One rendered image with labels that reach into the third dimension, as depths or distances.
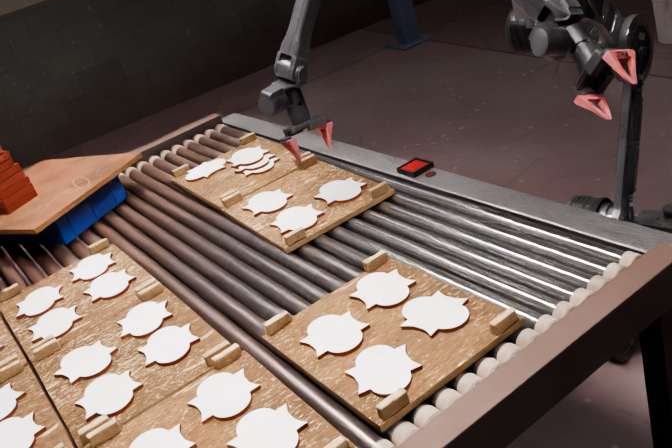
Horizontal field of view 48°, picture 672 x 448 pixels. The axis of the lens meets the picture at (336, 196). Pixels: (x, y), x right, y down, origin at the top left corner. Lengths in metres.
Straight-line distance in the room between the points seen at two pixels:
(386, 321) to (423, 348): 0.13
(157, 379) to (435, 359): 0.58
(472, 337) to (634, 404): 1.27
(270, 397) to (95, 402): 0.38
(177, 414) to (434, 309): 0.53
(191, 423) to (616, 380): 1.63
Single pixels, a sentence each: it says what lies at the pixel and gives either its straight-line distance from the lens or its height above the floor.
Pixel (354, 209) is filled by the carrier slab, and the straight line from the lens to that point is 1.98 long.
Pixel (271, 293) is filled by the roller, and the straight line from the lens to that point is 1.79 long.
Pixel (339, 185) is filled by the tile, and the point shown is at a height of 0.95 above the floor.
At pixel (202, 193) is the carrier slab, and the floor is 0.94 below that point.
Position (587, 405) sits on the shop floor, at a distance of 2.64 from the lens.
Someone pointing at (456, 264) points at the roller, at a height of 0.92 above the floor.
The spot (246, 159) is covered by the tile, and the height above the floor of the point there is 0.97.
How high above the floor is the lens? 1.80
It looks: 24 degrees down
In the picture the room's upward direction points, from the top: 17 degrees counter-clockwise
